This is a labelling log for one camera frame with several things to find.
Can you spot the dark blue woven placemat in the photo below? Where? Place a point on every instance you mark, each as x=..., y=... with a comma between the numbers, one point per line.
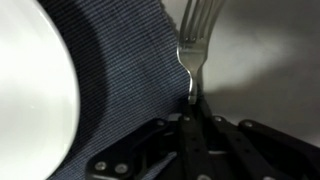
x=126, y=66

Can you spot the silver metal fork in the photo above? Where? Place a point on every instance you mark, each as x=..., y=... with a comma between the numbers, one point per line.
x=193, y=56

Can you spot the white round plate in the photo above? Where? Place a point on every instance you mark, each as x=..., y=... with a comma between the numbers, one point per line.
x=33, y=90

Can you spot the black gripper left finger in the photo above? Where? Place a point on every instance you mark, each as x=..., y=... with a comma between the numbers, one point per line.
x=190, y=143

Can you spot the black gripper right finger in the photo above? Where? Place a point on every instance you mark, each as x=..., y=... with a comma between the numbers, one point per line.
x=260, y=150

